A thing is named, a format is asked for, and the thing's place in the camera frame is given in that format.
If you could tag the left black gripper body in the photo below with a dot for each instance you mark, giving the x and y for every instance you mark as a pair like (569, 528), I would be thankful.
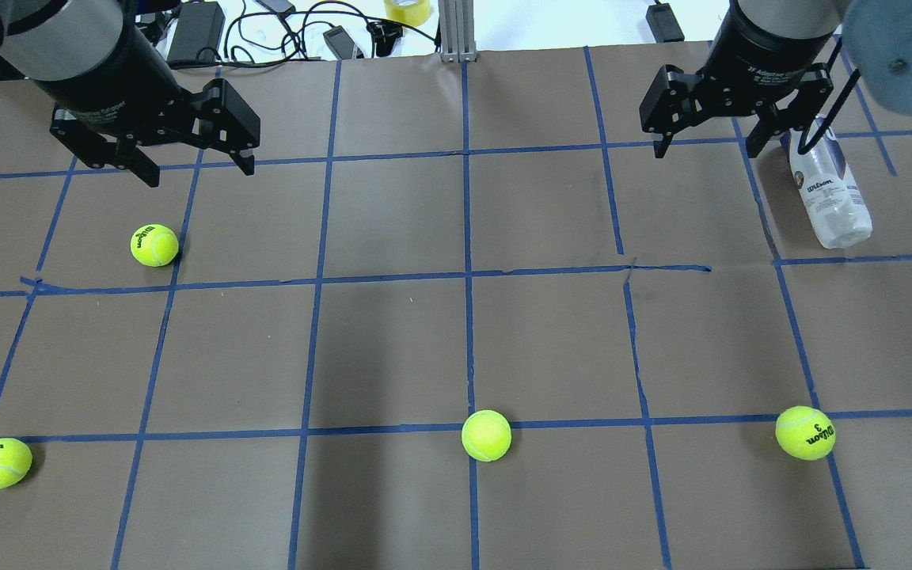
(112, 87)

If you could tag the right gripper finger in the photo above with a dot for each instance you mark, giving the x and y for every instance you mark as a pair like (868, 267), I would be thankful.
(812, 91)
(672, 104)

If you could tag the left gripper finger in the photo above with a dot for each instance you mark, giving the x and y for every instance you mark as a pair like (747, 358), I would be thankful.
(228, 124)
(95, 151)

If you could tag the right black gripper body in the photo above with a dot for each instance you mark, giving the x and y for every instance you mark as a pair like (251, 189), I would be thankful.
(765, 57)

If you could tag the clear Wilson tennis ball can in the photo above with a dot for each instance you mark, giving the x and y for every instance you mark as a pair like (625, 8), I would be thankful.
(829, 192)

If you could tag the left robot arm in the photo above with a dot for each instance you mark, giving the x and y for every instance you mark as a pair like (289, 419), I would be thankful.
(57, 40)

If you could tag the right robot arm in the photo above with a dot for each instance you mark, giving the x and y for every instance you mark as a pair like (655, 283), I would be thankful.
(872, 40)

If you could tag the tennis ball near left gripper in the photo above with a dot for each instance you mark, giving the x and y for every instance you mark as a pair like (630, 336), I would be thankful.
(154, 245)

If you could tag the tennis ball right front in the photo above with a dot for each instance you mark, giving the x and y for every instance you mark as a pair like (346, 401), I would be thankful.
(805, 433)

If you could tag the tennis ball centre front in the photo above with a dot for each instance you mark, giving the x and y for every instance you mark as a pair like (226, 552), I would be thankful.
(486, 435)

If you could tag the small black power brick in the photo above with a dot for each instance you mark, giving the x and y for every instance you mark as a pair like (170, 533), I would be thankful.
(663, 23)

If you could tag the black power adapter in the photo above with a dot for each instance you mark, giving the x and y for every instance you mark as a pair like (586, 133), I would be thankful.
(198, 28)

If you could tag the yellow tape roll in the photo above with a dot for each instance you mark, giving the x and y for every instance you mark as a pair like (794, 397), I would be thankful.
(409, 12)

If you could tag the aluminium frame post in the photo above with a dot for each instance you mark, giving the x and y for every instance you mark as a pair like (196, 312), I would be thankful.
(456, 32)

